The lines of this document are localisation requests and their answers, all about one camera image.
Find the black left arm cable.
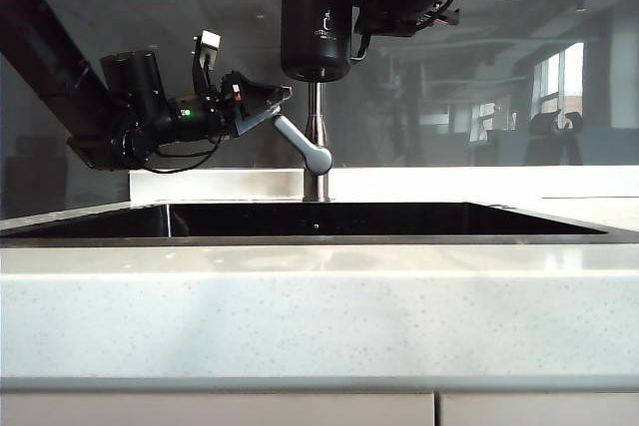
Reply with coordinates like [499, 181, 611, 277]
[147, 135, 222, 175]

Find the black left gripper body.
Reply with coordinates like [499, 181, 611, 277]
[214, 71, 252, 138]

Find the silver kitchen faucet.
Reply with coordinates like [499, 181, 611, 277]
[304, 0, 333, 204]

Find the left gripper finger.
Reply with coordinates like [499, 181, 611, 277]
[233, 105, 285, 138]
[243, 79, 294, 110]

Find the wide beige cabinet door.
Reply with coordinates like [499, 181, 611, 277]
[0, 391, 435, 426]

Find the steel faucet lever handle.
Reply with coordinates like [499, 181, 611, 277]
[269, 113, 333, 175]

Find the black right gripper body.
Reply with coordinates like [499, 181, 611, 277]
[355, 0, 461, 39]

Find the black sink basin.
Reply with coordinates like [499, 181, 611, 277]
[0, 201, 610, 246]

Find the narrow beige cabinet door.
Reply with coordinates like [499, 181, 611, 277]
[438, 392, 639, 426]

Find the white backsplash ledge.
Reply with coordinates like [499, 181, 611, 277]
[128, 166, 639, 204]

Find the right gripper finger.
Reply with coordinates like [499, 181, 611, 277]
[350, 0, 373, 34]

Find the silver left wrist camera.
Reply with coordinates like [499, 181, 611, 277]
[191, 30, 223, 69]

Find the black mug with steel rim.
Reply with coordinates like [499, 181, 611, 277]
[280, 0, 371, 84]

